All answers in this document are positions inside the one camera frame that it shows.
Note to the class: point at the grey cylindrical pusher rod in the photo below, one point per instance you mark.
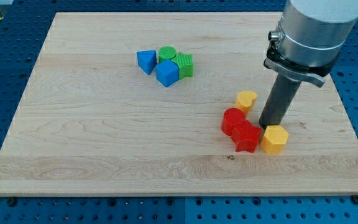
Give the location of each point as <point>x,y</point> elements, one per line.
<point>279,100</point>

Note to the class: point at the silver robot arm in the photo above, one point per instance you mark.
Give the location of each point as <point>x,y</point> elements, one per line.
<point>304,47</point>

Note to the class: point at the yellow heart block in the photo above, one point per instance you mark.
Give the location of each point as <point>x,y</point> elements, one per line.
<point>245,101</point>

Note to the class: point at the yellow hexagon block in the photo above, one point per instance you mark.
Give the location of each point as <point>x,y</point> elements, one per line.
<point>274,139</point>

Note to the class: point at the red cylinder block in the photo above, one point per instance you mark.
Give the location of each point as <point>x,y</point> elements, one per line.
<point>232,117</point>

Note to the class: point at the red star block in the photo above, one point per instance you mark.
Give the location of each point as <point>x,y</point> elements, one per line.
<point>246,137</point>

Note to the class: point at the green star block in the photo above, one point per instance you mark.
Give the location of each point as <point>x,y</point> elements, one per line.
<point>185,65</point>

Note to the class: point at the blue cube block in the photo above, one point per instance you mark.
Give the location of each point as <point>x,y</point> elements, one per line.
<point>167,73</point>

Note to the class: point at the green cylinder block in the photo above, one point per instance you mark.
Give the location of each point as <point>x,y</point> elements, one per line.
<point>166,53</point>

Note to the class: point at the blue triangle block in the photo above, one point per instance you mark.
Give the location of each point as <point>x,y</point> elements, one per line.
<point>147,60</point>

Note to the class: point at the light wooden board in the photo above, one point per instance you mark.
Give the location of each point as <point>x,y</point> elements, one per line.
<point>92,123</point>

